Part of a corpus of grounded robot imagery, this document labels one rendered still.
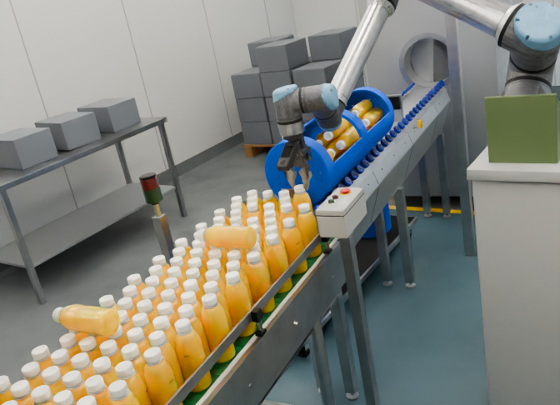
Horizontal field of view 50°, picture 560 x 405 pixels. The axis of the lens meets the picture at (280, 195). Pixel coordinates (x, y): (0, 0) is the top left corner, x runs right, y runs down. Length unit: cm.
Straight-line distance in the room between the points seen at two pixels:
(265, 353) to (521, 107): 113
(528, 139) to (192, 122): 498
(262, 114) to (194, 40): 113
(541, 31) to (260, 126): 475
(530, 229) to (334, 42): 435
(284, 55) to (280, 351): 455
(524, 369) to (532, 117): 97
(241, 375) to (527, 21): 137
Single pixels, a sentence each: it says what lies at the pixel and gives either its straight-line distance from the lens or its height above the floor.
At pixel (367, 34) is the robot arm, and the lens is 231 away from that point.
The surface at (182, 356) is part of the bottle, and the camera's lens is 154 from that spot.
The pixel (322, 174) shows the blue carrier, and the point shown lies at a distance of 230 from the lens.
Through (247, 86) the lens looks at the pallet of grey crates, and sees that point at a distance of 645.
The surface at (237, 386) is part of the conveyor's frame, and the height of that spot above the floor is 85.
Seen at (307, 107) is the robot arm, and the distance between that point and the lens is 206.
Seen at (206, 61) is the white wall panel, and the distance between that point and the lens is 691.
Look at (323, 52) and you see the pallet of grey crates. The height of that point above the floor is 101.
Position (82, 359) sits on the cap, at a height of 109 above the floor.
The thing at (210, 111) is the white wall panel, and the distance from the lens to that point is 691.
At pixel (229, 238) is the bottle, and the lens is 179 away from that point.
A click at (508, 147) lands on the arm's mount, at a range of 216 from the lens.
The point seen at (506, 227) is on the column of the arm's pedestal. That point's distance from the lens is 221.
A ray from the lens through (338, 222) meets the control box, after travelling 194.
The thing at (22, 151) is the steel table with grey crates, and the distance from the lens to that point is 452.
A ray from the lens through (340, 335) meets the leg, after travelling 266.
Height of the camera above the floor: 184
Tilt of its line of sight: 20 degrees down
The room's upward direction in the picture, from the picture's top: 11 degrees counter-clockwise
